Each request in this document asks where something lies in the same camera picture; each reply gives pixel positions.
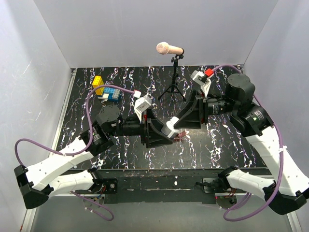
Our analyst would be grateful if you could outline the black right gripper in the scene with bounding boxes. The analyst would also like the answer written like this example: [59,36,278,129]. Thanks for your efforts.
[172,88,238,129]

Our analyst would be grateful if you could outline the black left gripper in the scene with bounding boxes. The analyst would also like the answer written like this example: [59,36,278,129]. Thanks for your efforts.
[109,108,173,147]

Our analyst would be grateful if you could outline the brown weekly pill organizer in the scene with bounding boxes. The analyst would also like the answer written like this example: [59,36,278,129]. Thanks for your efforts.
[173,130,187,142]

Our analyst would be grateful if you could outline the white pill bottle blue label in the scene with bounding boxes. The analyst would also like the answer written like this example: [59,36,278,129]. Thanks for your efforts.
[161,116,180,139]

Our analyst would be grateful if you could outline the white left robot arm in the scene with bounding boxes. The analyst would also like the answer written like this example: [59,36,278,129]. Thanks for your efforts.
[14,105,179,209]

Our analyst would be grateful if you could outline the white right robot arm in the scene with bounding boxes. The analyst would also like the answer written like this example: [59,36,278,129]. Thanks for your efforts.
[172,71,309,215]

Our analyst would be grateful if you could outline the black microphone tripod stand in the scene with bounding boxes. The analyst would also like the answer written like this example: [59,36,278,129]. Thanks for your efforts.
[157,55,186,101]

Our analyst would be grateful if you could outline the light blue toy brick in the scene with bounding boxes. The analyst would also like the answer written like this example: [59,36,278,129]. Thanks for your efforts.
[101,87,121,102]

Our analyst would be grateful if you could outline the pink microphone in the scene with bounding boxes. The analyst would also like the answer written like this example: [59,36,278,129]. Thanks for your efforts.
[156,42,184,55]

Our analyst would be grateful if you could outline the yellow toy brick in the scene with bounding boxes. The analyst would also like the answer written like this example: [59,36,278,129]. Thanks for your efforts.
[92,75,104,88]

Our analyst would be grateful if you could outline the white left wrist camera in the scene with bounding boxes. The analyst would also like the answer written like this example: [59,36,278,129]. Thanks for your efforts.
[133,90,152,122]

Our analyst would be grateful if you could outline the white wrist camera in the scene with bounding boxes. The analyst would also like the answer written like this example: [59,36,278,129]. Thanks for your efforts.
[190,69,214,97]
[133,90,152,122]

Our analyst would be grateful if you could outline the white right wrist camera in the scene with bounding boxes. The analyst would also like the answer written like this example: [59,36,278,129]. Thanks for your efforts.
[190,69,214,97]

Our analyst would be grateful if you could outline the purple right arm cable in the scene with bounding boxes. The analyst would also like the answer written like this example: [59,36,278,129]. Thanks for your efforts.
[212,64,287,221]

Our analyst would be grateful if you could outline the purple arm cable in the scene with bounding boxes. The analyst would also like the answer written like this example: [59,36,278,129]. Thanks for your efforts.
[212,64,287,221]
[14,84,143,222]

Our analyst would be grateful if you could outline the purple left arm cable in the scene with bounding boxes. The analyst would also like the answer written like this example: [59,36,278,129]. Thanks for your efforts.
[14,84,143,222]

